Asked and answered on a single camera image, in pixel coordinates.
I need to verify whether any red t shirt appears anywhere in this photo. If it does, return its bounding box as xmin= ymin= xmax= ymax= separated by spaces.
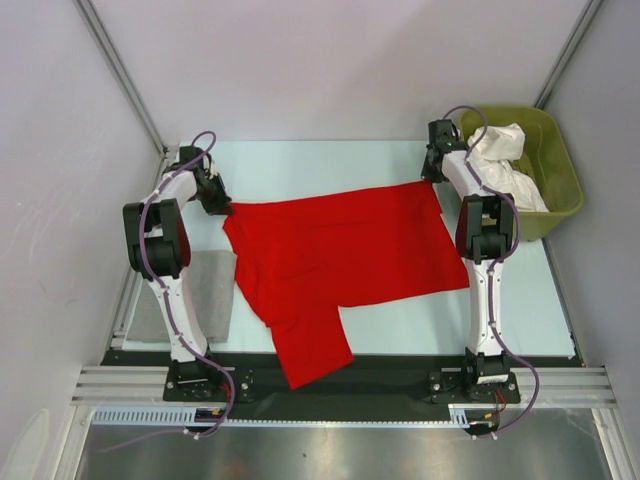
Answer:
xmin=223 ymin=181 xmax=469 ymax=389

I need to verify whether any white crumpled t shirt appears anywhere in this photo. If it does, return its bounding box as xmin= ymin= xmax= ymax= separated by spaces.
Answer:
xmin=468 ymin=123 xmax=548 ymax=213

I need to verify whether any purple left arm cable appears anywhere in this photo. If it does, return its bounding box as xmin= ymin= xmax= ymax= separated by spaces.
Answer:
xmin=97 ymin=130 xmax=236 ymax=451

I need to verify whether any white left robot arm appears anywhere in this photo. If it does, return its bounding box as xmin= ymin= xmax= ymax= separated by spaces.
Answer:
xmin=123 ymin=144 xmax=234 ymax=402

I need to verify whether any green plastic bin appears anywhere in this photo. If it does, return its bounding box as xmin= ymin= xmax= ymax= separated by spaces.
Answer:
xmin=479 ymin=106 xmax=584 ymax=241

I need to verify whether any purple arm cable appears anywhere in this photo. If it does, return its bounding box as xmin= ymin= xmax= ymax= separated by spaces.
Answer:
xmin=444 ymin=104 xmax=541 ymax=439
xmin=97 ymin=130 xmax=236 ymax=451

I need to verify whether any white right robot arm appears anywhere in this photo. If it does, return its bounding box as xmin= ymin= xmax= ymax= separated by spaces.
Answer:
xmin=421 ymin=119 xmax=514 ymax=403

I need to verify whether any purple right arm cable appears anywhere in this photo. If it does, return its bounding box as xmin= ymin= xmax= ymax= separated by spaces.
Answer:
xmin=444 ymin=104 xmax=541 ymax=439

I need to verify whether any folded grey t shirt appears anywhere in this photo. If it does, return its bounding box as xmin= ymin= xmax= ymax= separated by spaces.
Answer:
xmin=126 ymin=250 xmax=237 ymax=344

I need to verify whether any white slotted cable duct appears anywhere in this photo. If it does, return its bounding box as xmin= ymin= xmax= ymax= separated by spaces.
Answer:
xmin=92 ymin=406 xmax=470 ymax=430

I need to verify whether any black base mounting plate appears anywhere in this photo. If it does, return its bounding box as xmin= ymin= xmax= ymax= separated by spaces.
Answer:
xmin=101 ymin=349 xmax=584 ymax=422

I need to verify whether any light blue table mat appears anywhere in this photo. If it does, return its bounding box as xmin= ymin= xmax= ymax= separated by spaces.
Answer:
xmin=213 ymin=141 xmax=575 ymax=358

